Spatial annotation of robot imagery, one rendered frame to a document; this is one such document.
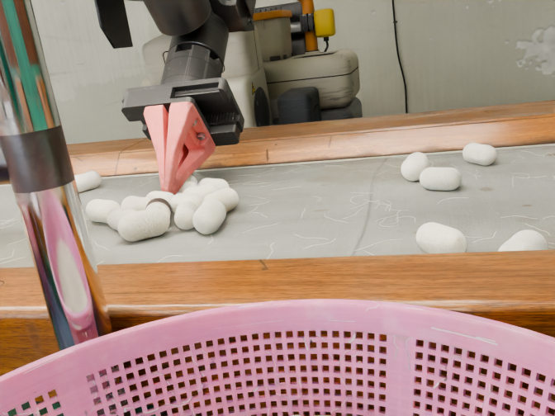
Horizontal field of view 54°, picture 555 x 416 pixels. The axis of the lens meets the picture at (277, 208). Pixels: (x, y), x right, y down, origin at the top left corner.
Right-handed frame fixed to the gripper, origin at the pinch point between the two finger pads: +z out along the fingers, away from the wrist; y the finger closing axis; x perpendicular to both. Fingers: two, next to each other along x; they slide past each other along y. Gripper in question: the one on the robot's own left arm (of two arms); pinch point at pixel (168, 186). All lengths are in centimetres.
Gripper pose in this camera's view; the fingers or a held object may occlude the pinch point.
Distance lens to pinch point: 48.5
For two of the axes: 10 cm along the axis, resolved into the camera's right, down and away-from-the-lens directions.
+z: -0.8, 8.6, -5.0
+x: 2.4, 5.0, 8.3
